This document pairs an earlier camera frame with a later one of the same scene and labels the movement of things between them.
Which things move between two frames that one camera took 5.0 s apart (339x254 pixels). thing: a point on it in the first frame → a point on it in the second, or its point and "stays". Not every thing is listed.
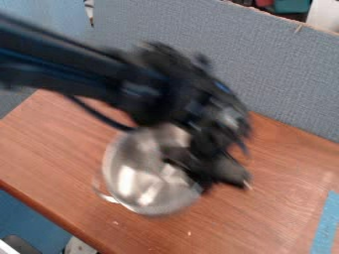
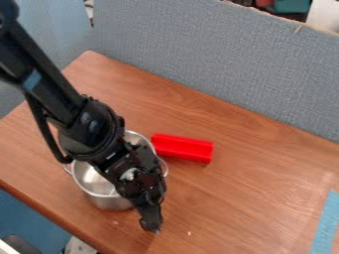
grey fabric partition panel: x=280 y=63 stays
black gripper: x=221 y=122 → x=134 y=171
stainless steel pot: x=138 y=178 → x=97 y=186
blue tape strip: x=325 y=237 stays
